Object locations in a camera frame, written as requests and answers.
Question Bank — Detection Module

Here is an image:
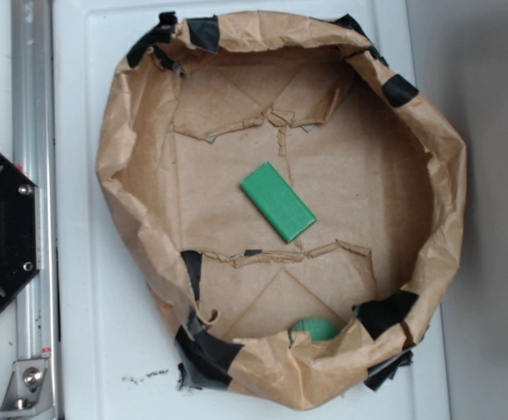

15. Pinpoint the green rectangular block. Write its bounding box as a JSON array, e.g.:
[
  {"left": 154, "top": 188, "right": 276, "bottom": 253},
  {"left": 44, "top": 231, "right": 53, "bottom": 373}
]
[{"left": 240, "top": 162, "right": 317, "bottom": 243}]

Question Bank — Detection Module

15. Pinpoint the brown paper bag bin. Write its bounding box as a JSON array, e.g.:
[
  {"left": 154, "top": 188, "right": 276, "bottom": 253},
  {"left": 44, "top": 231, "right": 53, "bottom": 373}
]
[{"left": 96, "top": 11, "right": 467, "bottom": 410}]

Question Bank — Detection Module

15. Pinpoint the green ball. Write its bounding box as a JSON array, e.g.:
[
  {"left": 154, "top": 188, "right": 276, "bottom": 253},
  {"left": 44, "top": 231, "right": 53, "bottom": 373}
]
[{"left": 289, "top": 318, "right": 339, "bottom": 341}]

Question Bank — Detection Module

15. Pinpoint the aluminium extrusion rail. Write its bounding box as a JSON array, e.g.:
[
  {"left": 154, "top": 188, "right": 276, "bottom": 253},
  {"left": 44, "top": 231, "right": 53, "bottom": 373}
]
[{"left": 10, "top": 1, "right": 63, "bottom": 419}]

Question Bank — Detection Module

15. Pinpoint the metal corner bracket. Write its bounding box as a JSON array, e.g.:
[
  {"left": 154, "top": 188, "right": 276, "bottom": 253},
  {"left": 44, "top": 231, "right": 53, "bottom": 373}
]
[{"left": 0, "top": 359, "right": 53, "bottom": 419}]

